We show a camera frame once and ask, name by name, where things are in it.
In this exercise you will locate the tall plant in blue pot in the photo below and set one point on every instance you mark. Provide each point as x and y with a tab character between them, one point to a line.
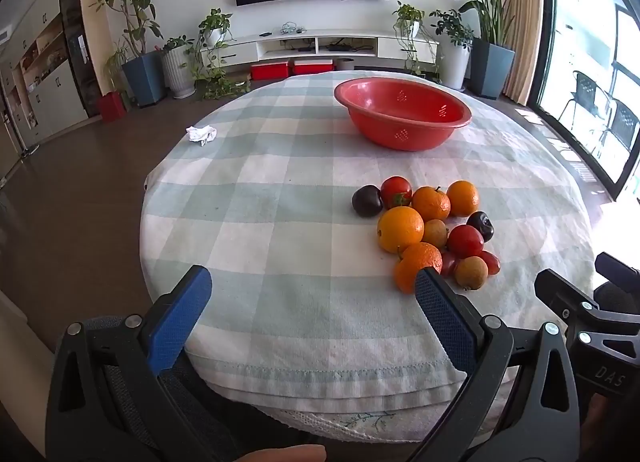
142	79

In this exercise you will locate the black framed glass door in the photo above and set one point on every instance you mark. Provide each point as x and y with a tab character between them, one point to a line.
547	16

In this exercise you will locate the dark glass display cabinet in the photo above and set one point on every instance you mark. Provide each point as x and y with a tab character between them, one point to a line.
75	16

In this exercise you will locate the red tomato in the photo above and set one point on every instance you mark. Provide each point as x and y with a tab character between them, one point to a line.
396	190
465	240

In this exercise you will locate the white television cabinet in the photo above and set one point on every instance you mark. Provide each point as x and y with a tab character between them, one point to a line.
395	44

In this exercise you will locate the mandarin with stem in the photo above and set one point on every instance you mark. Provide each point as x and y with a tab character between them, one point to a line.
412	267
431	204

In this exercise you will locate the plant in white ribbed pot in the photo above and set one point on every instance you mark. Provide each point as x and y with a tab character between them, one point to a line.
177	71

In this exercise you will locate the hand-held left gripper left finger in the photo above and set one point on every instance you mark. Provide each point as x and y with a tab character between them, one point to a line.
180	322

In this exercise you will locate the small grey round pot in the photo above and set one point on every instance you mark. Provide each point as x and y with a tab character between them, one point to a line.
345	64

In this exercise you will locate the trailing pothos in white pot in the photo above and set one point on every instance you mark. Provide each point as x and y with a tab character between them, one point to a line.
407	14
216	24

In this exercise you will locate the checked green white tablecloth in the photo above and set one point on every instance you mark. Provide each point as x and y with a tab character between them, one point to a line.
280	222

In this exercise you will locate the large orange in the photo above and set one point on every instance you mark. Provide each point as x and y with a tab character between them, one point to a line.
400	229

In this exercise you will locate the large-leaf plant in dark pot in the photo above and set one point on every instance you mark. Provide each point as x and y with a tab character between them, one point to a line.
492	71

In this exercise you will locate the person's left hand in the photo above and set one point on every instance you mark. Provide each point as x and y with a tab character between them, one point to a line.
282	454

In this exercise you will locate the white air vent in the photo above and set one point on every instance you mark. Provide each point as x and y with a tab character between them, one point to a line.
4	35

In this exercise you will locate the small round orange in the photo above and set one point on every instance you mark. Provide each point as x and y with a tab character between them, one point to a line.
462	198

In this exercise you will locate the white wall cabinets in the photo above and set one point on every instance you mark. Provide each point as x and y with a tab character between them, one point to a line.
55	91

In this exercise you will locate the beige curtain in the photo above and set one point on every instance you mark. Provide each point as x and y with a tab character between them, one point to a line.
525	41

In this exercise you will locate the red plastic colander bowl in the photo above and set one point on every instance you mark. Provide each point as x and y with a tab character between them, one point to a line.
400	134

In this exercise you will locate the black set-top box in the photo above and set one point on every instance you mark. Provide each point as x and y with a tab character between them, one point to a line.
339	46

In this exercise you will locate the black outdoor chair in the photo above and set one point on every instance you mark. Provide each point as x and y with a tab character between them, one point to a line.
585	91
625	126

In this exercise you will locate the tan round longan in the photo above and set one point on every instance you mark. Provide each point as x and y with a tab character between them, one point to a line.
435	233
471	273

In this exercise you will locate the crumpled white tissue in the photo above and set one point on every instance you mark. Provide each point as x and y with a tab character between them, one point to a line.
201	134

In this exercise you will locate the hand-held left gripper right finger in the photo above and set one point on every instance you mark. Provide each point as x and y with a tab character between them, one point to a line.
445	322

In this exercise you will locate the small red grape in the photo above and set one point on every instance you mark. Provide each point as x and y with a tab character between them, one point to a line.
448	263
491	263

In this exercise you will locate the red storage box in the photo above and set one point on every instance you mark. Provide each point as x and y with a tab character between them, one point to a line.
312	66
270	70

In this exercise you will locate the dark purple plum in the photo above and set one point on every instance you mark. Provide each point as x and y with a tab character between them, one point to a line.
366	200
480	226

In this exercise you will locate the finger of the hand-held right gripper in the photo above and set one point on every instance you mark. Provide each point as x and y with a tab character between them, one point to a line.
617	268
560	292

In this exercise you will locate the plant in tall white pot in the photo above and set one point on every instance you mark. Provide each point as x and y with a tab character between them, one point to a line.
452	66

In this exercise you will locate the red bin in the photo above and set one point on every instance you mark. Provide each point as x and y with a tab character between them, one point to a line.
112	107

